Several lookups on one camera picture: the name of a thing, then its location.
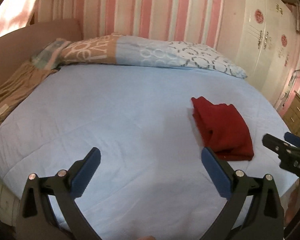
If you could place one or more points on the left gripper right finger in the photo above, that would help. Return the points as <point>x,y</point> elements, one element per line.
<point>252,210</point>

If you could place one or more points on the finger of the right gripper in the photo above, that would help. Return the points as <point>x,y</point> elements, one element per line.
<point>292,139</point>
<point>279,146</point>

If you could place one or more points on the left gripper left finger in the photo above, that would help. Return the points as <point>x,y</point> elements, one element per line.
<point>36,218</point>

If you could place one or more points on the dark red knit garment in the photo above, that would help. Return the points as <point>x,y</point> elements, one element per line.
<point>223,129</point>

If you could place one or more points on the right hand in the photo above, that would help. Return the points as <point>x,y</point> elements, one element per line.
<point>293,204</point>

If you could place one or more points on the wooden drawer nightstand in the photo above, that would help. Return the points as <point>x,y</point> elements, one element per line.
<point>292,115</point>

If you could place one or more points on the white wardrobe with floral decals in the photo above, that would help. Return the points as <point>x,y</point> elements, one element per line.
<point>267,46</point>

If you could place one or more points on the light blue quilted bedspread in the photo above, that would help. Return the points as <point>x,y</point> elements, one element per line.
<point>151,180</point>

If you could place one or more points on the plaid pastel pillow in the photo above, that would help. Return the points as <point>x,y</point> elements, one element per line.
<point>48,58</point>

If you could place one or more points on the brown upholstered headboard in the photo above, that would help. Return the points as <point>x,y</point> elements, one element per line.
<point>18,46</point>

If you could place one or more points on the blue and tan patterned duvet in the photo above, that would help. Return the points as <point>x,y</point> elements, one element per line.
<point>138,51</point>

